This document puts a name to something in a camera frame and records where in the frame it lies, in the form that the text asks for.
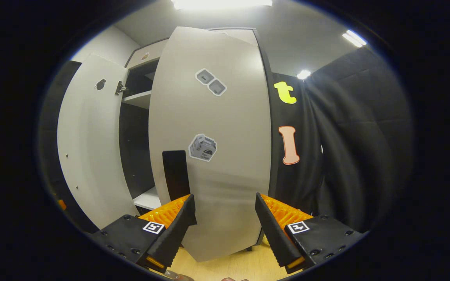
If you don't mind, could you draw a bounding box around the white and grey cabinet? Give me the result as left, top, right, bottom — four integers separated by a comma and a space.
118, 27, 280, 250

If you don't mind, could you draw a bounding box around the white cabinet shelf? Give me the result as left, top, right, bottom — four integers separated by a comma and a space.
122, 90, 152, 110
133, 187, 162, 211

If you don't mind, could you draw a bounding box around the white cabinet door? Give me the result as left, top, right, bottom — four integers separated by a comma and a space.
56, 53, 139, 230
148, 26, 272, 263

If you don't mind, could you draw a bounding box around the black door handle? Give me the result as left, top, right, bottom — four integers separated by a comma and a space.
162, 150, 191, 201

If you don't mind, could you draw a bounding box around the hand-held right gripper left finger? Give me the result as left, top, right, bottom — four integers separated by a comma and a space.
92, 194, 197, 274

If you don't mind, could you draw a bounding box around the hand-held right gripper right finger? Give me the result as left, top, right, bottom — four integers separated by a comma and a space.
255, 192, 366, 274

